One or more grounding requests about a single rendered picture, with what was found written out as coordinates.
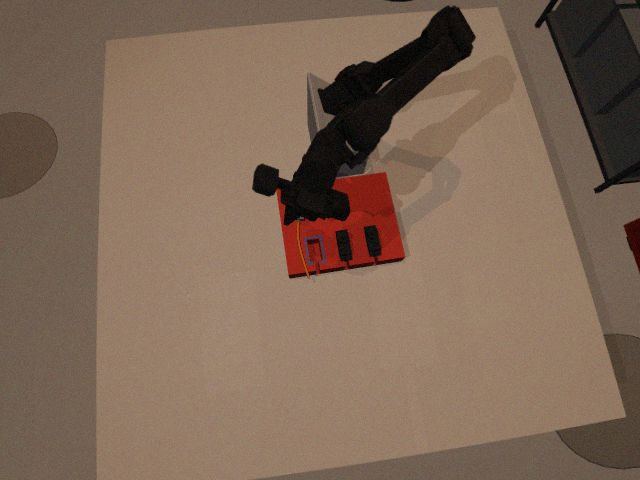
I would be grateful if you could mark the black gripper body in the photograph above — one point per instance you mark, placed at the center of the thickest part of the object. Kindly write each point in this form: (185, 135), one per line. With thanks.
(266, 180)

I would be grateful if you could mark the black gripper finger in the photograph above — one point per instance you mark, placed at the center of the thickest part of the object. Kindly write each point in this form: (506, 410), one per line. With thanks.
(292, 218)
(288, 209)

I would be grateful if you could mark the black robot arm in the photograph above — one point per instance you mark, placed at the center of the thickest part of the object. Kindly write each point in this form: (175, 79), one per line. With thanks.
(363, 116)

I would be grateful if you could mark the dark grey micro servo with orange cable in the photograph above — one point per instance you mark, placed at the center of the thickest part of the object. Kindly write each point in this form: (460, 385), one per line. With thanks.
(298, 222)

